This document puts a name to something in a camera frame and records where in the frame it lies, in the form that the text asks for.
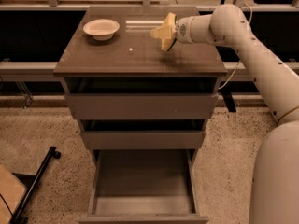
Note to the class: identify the bottom grey open drawer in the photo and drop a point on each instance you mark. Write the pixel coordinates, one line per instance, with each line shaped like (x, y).
(143, 187)

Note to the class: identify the white bowl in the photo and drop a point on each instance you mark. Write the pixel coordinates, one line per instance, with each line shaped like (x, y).
(101, 29)

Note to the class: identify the black bracket under rail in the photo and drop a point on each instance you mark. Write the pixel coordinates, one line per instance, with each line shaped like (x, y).
(228, 98)

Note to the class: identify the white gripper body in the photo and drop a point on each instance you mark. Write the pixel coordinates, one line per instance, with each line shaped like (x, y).
(183, 31)

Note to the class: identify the black metal stand leg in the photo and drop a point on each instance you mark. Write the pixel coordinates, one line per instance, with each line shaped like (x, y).
(31, 182)

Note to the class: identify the grey drawer cabinet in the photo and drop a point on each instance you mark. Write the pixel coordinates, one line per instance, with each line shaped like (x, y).
(132, 62)

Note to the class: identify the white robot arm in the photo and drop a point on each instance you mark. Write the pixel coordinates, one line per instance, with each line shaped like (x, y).
(274, 195)

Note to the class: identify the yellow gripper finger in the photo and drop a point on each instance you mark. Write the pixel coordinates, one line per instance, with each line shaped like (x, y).
(167, 30)
(165, 44)

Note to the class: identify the green sponge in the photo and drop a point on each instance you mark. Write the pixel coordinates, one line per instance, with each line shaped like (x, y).
(172, 44)

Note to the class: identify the top grey drawer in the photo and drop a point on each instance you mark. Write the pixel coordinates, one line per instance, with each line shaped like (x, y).
(135, 106)

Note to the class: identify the wooden board lower left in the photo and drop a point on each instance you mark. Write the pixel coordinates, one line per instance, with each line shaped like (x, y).
(12, 191)

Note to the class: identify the middle grey drawer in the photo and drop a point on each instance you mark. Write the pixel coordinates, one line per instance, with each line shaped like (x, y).
(144, 134)

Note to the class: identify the grey metal rail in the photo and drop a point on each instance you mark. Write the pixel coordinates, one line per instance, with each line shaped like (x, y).
(43, 71)

